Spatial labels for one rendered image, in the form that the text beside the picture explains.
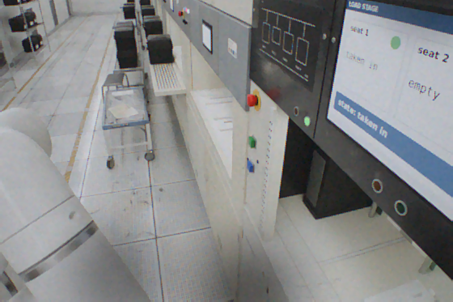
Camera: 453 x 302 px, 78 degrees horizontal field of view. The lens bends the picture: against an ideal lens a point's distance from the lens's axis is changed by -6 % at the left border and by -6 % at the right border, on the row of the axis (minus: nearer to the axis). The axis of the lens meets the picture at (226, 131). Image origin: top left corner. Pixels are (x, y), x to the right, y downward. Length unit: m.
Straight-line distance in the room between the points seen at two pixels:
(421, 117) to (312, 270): 0.75
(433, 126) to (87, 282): 0.41
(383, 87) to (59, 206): 0.43
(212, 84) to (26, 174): 2.13
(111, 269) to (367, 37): 0.45
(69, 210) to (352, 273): 0.93
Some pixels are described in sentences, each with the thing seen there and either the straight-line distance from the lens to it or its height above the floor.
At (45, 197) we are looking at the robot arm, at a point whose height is 1.52.
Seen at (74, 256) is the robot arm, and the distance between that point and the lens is 0.34.
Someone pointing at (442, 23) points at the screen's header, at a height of 1.67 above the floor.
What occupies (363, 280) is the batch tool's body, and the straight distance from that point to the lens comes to 1.10.
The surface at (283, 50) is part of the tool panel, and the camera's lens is 0.73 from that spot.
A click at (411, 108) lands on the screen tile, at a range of 0.43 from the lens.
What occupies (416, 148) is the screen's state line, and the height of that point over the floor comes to 1.52.
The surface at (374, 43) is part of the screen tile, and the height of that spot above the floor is 1.63.
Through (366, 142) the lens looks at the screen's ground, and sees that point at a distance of 0.50.
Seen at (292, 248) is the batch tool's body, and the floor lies 0.87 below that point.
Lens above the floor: 1.72
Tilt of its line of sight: 29 degrees down
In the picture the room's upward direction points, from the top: 1 degrees clockwise
